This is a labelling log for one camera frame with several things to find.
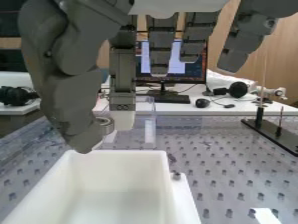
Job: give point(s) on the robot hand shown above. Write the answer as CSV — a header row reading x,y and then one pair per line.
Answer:
x,y
66,66

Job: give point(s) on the computer screen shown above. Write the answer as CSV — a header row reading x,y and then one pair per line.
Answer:
x,y
174,75

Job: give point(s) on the black keyboard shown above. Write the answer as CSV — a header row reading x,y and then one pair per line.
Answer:
x,y
170,98

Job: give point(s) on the black mouse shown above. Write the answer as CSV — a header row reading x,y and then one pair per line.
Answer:
x,y
202,103

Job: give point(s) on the white desk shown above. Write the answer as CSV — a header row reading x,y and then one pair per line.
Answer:
x,y
207,109

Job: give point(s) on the small white box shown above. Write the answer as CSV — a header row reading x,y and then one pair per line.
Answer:
x,y
110,186

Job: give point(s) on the black headphones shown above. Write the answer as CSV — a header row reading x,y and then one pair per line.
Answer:
x,y
239,89

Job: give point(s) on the thin stick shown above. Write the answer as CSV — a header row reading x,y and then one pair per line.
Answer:
x,y
263,80

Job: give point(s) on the small white jointed device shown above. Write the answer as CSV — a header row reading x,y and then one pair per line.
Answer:
x,y
271,91

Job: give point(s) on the black plate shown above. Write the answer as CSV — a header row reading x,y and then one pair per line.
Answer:
x,y
274,136

